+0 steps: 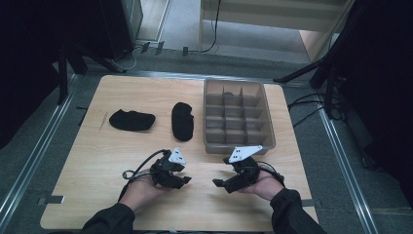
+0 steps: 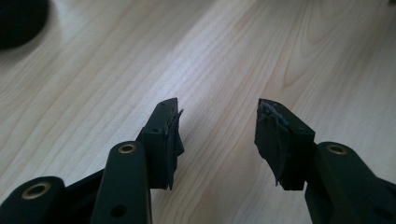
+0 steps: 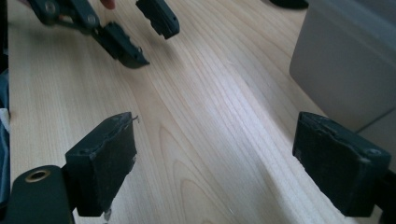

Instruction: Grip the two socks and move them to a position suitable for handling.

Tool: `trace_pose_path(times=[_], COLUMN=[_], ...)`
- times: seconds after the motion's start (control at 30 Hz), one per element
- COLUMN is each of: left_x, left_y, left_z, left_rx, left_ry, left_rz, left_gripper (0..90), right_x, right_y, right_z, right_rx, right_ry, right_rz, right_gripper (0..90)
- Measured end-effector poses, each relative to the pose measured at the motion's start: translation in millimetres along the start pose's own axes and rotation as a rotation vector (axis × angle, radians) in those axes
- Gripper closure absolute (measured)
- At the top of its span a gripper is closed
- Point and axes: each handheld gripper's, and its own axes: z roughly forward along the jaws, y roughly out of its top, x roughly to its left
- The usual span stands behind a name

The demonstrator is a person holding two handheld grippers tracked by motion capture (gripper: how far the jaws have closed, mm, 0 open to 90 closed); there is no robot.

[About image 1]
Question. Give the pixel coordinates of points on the metal floor rail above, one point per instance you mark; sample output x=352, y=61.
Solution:
x=35, y=149
x=347, y=172

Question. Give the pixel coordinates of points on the light wooden shelf unit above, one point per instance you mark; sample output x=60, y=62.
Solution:
x=276, y=16

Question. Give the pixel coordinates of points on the person's right hand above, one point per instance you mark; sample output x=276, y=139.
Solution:
x=268, y=187

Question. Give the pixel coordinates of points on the black sock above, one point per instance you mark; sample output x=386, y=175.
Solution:
x=182, y=122
x=131, y=121

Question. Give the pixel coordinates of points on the grey divided organizer box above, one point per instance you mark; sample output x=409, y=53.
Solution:
x=238, y=123

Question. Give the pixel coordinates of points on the black cabinet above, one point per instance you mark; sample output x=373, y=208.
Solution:
x=117, y=26

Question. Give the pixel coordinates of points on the dark curtain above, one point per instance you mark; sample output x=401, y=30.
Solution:
x=22, y=65
x=386, y=81

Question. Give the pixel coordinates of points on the person's left hand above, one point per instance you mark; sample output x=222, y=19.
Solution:
x=139, y=193

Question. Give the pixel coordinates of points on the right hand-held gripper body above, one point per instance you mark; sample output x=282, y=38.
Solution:
x=246, y=174

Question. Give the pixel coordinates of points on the black tripod stand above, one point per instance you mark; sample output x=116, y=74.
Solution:
x=63, y=71
x=329, y=68

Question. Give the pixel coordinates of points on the small black bracket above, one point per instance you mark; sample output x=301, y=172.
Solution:
x=185, y=51
x=145, y=47
x=159, y=47

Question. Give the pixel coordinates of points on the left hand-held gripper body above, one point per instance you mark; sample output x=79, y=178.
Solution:
x=162, y=174

